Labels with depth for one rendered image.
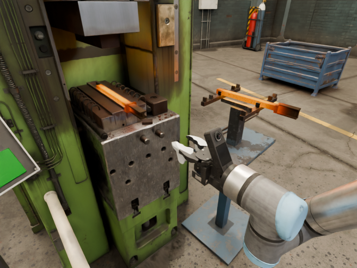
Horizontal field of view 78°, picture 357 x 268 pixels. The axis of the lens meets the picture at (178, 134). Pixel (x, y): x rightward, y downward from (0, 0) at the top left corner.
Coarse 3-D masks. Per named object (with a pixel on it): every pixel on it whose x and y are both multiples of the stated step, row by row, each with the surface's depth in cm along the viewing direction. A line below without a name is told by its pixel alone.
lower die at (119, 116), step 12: (108, 84) 115; (72, 96) 108; (84, 96) 104; (96, 96) 101; (108, 96) 98; (132, 96) 100; (96, 108) 92; (108, 108) 89; (120, 108) 89; (144, 108) 95; (96, 120) 89; (108, 120) 86; (120, 120) 89; (132, 120) 93
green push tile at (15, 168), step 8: (0, 152) 54; (8, 152) 56; (0, 160) 54; (8, 160) 55; (16, 160) 57; (0, 168) 54; (8, 168) 55; (16, 168) 56; (24, 168) 58; (0, 176) 53; (8, 176) 55; (16, 176) 56; (0, 184) 53
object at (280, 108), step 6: (216, 90) 113; (222, 90) 111; (228, 90) 111; (228, 96) 109; (234, 96) 107; (240, 96) 104; (246, 96) 104; (246, 102) 103; (252, 102) 101; (258, 102) 99; (264, 102) 98; (270, 102) 98; (270, 108) 96; (276, 108) 93; (282, 108) 93; (288, 108) 92; (294, 108) 89; (300, 108) 89; (282, 114) 94; (288, 114) 92; (294, 114) 91
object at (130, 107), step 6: (102, 90) 105; (108, 90) 102; (114, 96) 96; (120, 96) 96; (120, 102) 92; (126, 102) 90; (132, 102) 89; (126, 108) 87; (132, 108) 85; (138, 108) 84; (138, 114) 84
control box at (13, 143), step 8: (0, 120) 56; (0, 128) 56; (8, 128) 58; (0, 136) 56; (8, 136) 57; (0, 144) 55; (8, 144) 57; (16, 144) 58; (16, 152) 58; (24, 152) 59; (24, 160) 59; (32, 160) 60; (32, 168) 60; (24, 176) 58; (8, 184) 55; (16, 184) 56; (0, 192) 53
